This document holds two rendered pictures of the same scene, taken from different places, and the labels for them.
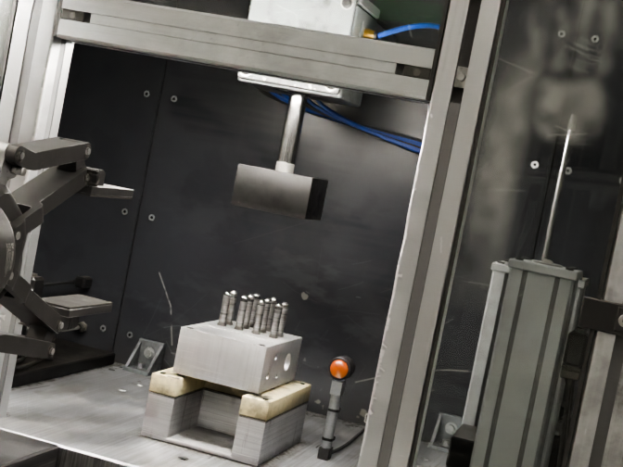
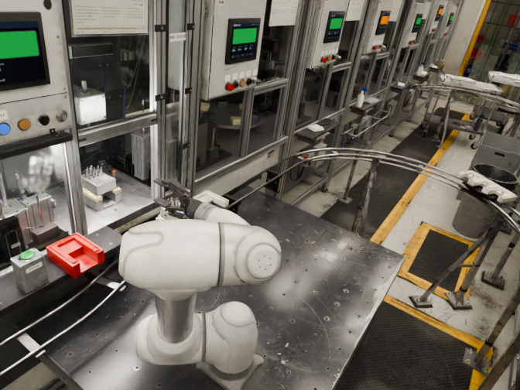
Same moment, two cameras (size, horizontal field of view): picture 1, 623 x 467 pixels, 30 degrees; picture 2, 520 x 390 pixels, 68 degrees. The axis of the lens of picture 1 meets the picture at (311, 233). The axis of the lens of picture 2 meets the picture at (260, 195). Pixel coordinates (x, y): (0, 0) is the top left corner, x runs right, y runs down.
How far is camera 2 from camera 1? 1.50 m
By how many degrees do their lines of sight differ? 77
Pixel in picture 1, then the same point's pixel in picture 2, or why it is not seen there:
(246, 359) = (111, 183)
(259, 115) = not seen: hidden behind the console
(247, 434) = (118, 196)
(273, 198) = (94, 146)
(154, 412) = (99, 205)
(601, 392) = (186, 156)
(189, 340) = (99, 187)
